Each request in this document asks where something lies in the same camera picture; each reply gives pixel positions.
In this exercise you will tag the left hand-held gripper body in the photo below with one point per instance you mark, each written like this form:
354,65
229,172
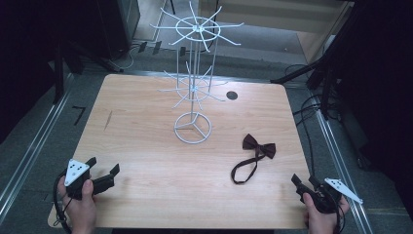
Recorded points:
77,170

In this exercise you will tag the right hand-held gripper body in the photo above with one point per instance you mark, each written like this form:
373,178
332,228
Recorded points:
321,198

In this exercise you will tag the dark brown bow tie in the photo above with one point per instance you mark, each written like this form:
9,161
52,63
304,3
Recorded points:
256,148

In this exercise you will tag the person's right hand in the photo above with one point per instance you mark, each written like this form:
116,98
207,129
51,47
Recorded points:
319,221

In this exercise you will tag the person's left hand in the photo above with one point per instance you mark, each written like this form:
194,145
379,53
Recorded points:
79,211

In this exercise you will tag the black tripod stand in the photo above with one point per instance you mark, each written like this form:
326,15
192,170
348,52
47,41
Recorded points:
59,71
328,65

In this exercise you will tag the black round table grommet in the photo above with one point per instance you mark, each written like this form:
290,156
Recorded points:
232,95

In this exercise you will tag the dark cabinet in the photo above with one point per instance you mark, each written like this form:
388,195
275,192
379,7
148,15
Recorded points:
120,26

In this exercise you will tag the metal floor rail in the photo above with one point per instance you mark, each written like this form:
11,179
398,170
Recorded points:
35,136
341,169

